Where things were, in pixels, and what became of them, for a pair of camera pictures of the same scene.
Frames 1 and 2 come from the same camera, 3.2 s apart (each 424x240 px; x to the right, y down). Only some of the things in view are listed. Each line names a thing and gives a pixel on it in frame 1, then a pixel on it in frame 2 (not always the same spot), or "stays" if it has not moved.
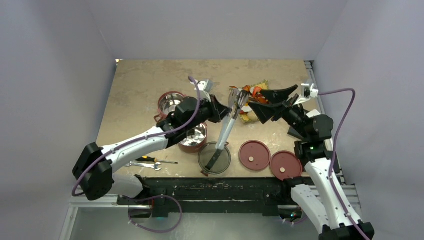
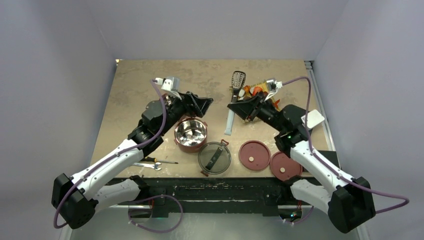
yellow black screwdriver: x=147 y=159 stays
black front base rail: x=162 y=192 stays
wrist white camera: x=204 y=87 → x=171 y=83
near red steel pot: x=196 y=139 stays
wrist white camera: x=307 y=92 → x=274 y=86
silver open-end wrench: x=153 y=166 stays
